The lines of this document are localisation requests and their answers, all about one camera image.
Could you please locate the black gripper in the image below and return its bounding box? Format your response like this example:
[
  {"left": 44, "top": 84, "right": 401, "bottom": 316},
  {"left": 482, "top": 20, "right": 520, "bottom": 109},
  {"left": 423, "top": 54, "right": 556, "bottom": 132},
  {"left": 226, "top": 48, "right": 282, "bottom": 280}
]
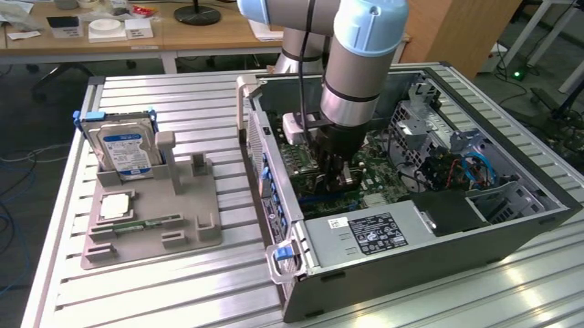
[{"left": 313, "top": 124, "right": 369, "bottom": 172}]

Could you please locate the green motherboard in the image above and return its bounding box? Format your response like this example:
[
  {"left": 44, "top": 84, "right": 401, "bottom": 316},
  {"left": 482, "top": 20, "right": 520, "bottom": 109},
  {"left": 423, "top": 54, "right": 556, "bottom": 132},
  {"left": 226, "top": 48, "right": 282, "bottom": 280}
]
[{"left": 268, "top": 119, "right": 414, "bottom": 219}]

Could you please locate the perforated metal drive cage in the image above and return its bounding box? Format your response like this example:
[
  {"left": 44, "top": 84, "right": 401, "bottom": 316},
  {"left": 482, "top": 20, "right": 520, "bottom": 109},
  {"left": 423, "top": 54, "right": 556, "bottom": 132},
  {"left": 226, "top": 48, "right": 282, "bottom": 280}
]
[{"left": 390, "top": 73, "right": 457, "bottom": 158}]

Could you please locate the silver chipset heatsink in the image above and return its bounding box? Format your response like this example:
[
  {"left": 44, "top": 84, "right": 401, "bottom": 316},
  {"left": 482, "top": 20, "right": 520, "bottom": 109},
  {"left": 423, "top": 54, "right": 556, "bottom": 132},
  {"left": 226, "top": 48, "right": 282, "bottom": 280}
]
[{"left": 361, "top": 194, "right": 390, "bottom": 208}]

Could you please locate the grey power supply with label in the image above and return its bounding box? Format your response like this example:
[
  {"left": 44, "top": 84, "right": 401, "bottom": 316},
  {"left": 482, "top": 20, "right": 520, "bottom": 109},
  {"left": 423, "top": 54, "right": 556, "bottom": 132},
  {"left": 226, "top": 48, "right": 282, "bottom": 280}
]
[{"left": 301, "top": 200, "right": 435, "bottom": 269}]

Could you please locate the black plastic shroud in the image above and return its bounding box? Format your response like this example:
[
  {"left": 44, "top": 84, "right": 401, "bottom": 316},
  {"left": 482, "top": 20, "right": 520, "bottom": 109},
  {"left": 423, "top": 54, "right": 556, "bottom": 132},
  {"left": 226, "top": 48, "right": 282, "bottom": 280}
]
[{"left": 410, "top": 189, "right": 493, "bottom": 238}]

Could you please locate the blue case release latch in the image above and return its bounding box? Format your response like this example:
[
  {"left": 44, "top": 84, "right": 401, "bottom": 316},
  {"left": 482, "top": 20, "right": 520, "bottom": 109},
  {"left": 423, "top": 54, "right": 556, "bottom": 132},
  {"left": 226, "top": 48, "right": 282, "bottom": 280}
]
[{"left": 271, "top": 246, "right": 294, "bottom": 263}]

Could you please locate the white paper stack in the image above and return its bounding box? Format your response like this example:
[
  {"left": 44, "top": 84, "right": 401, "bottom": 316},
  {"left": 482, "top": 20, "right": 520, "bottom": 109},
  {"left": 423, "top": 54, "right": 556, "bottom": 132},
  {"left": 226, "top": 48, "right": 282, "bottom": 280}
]
[{"left": 248, "top": 24, "right": 284, "bottom": 42}]

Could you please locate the grey plastic parts rack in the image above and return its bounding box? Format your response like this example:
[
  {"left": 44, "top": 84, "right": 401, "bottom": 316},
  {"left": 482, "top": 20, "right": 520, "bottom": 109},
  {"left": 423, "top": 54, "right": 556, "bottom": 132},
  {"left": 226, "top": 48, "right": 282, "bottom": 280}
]
[{"left": 80, "top": 131, "right": 224, "bottom": 271}]

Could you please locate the grey metal disk bay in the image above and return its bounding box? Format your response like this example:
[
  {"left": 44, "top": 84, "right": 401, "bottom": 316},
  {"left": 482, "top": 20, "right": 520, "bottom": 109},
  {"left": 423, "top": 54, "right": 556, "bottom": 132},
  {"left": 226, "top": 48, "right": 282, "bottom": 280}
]
[{"left": 465, "top": 180, "right": 546, "bottom": 225}]

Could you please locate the wooden cabinet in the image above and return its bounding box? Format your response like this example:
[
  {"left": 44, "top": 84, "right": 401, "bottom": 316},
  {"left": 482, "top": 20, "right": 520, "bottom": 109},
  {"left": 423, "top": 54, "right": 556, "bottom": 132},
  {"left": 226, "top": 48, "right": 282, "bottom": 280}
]
[{"left": 399, "top": 0, "right": 524, "bottom": 79}]

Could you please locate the wooden desk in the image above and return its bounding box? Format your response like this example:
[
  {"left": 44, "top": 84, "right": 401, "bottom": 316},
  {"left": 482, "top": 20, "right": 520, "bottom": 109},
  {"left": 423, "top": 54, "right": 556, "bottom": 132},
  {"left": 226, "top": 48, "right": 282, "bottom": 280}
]
[
  {"left": 163, "top": 0, "right": 292, "bottom": 57},
  {"left": 0, "top": 0, "right": 179, "bottom": 74}
]

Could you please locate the open black grey PC case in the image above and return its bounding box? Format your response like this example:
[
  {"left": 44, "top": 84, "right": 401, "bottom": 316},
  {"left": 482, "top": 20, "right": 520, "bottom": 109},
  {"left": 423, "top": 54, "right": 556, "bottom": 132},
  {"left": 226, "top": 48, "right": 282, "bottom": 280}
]
[{"left": 234, "top": 66, "right": 584, "bottom": 324}]

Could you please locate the black floor stand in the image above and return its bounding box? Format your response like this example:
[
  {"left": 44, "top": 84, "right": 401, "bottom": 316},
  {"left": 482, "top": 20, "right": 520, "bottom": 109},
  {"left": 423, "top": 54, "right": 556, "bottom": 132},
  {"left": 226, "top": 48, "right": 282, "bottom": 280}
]
[{"left": 528, "top": 87, "right": 584, "bottom": 120}]

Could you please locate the hard disk in blue carrier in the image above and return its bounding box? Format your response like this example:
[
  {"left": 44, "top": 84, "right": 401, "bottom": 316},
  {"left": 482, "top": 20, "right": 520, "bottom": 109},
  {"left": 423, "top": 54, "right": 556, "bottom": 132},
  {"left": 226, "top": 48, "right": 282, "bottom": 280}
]
[{"left": 71, "top": 108, "right": 166, "bottom": 181}]

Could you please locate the black round lamp base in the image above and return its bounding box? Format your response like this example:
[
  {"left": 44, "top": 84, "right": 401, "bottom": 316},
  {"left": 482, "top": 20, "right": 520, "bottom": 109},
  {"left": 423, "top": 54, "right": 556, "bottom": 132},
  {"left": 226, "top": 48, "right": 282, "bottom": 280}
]
[{"left": 172, "top": 0, "right": 223, "bottom": 26}]

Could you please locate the green RAM stick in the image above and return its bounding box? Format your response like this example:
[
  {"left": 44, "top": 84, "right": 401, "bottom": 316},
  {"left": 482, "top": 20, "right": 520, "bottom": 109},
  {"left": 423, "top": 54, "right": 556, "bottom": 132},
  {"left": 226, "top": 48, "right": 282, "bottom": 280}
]
[{"left": 112, "top": 215, "right": 176, "bottom": 233}]

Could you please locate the silver CPU chip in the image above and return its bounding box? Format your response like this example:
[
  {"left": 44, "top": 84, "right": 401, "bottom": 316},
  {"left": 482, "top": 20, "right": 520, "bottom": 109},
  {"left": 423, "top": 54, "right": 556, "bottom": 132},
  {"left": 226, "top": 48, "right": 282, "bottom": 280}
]
[{"left": 99, "top": 195, "right": 131, "bottom": 220}]

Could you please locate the plain white box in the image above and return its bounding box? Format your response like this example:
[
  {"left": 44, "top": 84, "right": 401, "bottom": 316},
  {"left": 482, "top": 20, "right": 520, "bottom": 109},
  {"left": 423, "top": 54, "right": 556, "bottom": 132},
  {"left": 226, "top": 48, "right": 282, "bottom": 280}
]
[{"left": 124, "top": 18, "right": 154, "bottom": 40}]

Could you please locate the white box with round dish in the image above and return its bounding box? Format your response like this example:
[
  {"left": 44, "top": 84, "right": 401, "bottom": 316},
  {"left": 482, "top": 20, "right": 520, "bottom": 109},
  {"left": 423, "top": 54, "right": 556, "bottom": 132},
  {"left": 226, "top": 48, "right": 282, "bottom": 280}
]
[{"left": 88, "top": 18, "right": 128, "bottom": 44}]

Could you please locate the black office chair base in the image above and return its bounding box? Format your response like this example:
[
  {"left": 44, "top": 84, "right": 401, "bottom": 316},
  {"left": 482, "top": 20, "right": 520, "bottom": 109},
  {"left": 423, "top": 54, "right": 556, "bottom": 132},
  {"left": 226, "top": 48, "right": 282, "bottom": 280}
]
[{"left": 24, "top": 59, "right": 137, "bottom": 100}]

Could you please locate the white box with black top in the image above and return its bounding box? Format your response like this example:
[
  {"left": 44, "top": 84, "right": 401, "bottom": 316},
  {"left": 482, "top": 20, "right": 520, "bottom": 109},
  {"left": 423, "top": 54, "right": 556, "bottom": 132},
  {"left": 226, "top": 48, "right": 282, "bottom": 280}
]
[{"left": 47, "top": 16, "right": 83, "bottom": 39}]

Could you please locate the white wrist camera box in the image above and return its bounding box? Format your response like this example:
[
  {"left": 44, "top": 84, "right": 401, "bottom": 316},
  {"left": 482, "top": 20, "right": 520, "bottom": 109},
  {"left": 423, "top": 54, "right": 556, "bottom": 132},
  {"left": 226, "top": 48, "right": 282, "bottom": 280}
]
[{"left": 280, "top": 112, "right": 321, "bottom": 146}]

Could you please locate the black wire harness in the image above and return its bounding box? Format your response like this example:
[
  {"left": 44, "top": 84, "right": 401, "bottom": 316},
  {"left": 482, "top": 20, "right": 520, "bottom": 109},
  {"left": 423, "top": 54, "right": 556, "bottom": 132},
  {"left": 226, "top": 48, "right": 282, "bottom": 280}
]
[{"left": 418, "top": 153, "right": 462, "bottom": 191}]

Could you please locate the blue wire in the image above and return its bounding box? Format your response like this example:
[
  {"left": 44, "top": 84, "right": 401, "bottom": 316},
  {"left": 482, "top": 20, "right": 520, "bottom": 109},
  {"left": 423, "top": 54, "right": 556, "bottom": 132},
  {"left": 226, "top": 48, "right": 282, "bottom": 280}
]
[{"left": 458, "top": 152, "right": 498, "bottom": 189}]

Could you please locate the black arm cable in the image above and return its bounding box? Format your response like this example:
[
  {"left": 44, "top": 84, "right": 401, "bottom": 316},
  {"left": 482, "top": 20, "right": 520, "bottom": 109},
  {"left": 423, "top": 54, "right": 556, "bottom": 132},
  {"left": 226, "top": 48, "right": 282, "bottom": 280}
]
[{"left": 298, "top": 0, "right": 317, "bottom": 137}]

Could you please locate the white desk frame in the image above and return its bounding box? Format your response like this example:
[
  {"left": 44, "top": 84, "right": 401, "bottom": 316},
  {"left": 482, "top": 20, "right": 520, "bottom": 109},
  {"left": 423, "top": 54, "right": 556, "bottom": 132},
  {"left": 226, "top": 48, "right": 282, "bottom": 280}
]
[{"left": 501, "top": 0, "right": 584, "bottom": 93}]

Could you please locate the white floor cable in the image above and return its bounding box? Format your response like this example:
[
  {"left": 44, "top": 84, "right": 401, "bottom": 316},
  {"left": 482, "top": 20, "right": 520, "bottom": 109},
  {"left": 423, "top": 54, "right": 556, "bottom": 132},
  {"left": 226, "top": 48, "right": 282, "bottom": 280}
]
[{"left": 0, "top": 143, "right": 69, "bottom": 163}]

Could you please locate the blue floor cable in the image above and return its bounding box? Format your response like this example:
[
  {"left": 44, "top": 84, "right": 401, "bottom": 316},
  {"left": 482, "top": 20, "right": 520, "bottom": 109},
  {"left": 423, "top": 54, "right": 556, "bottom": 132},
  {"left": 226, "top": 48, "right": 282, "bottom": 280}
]
[{"left": 0, "top": 160, "right": 37, "bottom": 295}]

